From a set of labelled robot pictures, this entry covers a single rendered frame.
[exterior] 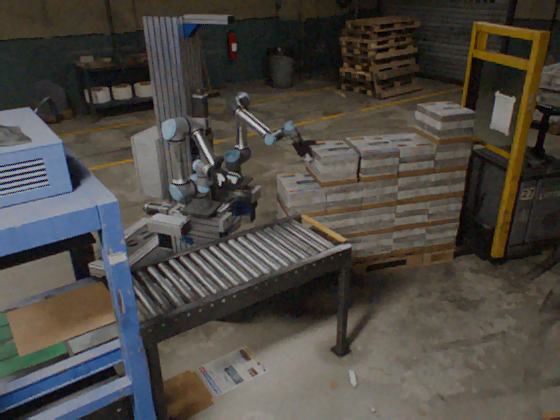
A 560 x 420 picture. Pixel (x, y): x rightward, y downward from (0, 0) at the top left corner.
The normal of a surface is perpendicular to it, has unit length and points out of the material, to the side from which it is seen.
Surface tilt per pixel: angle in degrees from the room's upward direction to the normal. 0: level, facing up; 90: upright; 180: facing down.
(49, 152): 90
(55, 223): 90
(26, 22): 90
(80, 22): 90
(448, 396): 0
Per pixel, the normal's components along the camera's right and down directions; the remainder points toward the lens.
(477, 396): -0.02, -0.90
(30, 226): 0.56, 0.36
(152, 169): -0.38, 0.41
